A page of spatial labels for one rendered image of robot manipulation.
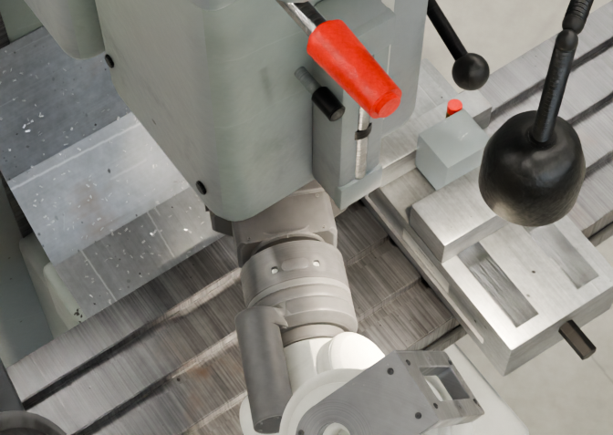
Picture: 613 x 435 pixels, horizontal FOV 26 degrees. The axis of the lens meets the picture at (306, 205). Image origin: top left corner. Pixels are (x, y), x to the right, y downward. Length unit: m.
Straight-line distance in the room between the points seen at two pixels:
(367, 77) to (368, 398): 0.16
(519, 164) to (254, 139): 0.19
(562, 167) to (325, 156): 0.19
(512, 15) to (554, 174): 2.00
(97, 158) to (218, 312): 0.24
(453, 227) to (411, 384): 0.81
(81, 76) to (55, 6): 0.46
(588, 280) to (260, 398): 0.51
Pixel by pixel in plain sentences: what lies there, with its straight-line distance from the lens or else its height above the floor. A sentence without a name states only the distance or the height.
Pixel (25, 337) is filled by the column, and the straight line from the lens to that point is 1.98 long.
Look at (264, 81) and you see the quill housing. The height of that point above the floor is 1.50.
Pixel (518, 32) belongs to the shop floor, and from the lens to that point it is 2.87.
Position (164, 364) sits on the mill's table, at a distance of 1.43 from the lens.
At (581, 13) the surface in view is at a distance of 0.84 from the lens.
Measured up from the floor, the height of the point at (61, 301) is 0.83.
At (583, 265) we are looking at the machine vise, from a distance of 1.42.
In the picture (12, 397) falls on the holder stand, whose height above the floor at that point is 1.11.
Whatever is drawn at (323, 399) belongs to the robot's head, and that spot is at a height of 1.68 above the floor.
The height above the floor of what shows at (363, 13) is 1.55.
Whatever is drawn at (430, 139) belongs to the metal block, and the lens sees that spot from 1.40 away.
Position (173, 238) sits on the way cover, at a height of 0.86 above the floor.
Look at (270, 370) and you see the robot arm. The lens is 1.03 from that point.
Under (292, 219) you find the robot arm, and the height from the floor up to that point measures 1.26.
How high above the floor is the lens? 2.22
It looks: 59 degrees down
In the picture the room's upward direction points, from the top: straight up
